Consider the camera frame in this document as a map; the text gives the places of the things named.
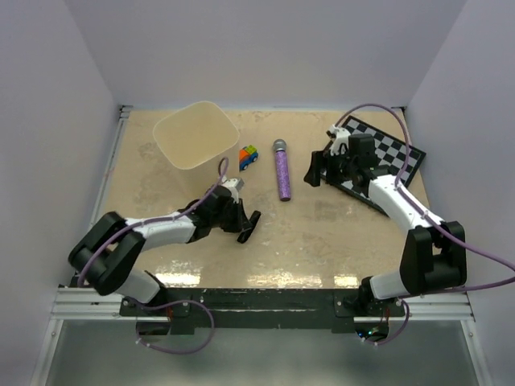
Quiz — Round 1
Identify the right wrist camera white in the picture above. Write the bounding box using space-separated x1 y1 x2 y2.
327 125 351 156

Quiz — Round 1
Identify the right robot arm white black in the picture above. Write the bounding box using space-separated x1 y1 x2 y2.
304 134 468 316

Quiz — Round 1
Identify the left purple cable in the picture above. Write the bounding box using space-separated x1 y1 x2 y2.
76 156 216 354

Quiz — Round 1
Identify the purple glitter microphone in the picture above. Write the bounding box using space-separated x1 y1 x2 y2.
273 139 291 202

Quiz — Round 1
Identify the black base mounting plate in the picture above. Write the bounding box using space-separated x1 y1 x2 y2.
120 288 405 335

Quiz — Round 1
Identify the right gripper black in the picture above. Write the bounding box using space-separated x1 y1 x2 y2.
303 148 357 187

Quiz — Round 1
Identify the colourful toy car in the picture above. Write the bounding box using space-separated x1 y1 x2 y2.
239 145 259 171

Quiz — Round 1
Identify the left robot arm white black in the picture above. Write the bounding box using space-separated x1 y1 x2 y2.
68 186 262 315

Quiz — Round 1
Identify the black white chessboard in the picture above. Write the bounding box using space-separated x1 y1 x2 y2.
332 115 426 216

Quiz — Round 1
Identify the beige plastic trash bin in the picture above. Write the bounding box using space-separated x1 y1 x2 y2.
153 101 240 198

